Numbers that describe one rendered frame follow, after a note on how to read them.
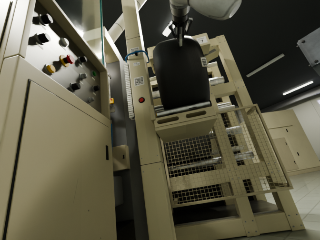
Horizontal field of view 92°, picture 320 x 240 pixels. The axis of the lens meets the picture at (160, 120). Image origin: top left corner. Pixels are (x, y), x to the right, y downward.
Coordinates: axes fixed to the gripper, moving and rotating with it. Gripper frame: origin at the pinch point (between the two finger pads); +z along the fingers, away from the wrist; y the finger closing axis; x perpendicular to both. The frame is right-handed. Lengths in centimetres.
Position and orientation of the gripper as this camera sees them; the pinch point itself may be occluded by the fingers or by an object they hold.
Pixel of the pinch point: (180, 40)
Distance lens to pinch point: 102.4
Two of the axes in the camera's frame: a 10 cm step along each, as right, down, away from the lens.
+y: -9.7, 2.1, 0.9
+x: 1.8, 9.6, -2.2
